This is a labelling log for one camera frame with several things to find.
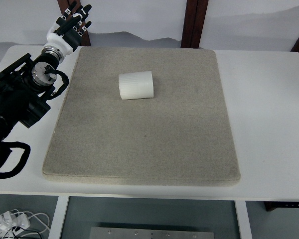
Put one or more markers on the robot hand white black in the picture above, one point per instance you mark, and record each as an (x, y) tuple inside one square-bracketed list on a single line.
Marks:
[(61, 42)]

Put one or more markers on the white ribbed cup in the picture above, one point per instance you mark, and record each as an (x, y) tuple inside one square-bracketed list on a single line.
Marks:
[(136, 85)]

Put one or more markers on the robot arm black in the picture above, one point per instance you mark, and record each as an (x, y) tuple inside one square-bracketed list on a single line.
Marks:
[(15, 99)]

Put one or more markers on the grey felt mat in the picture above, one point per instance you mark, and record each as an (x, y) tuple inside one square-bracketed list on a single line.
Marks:
[(144, 139)]

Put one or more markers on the white table leg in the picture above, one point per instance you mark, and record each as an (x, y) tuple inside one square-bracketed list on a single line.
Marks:
[(59, 219), (243, 221)]

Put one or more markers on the white power strip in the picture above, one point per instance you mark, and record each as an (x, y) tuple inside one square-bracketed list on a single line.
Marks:
[(8, 220)]

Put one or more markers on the grey metal plate with screws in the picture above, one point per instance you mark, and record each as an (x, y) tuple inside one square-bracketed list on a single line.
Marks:
[(152, 234)]

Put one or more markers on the dark brown wooden furniture base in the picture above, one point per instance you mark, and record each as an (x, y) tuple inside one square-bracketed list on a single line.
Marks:
[(286, 206)]

